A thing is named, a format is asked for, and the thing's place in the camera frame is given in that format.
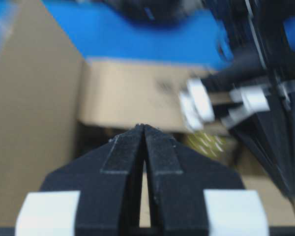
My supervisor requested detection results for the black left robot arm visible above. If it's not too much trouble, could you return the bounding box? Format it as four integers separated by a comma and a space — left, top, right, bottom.
108, 0, 295, 200

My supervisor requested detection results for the blue table cloth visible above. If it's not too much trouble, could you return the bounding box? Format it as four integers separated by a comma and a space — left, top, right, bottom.
0, 0, 295, 74

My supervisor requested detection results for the yellow packet in box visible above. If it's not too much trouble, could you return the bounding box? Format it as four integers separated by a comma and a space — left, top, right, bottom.
184, 131, 227, 159

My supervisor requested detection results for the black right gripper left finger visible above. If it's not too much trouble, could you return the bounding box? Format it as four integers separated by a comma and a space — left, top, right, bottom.
15, 123, 146, 236

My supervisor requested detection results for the brown cardboard box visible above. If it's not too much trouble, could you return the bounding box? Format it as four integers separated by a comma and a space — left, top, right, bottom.
0, 0, 295, 228

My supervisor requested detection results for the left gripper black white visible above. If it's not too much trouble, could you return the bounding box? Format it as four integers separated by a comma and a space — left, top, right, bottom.
178, 79, 295, 199

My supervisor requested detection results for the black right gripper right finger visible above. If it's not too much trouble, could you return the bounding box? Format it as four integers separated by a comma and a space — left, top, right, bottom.
143, 124, 270, 236

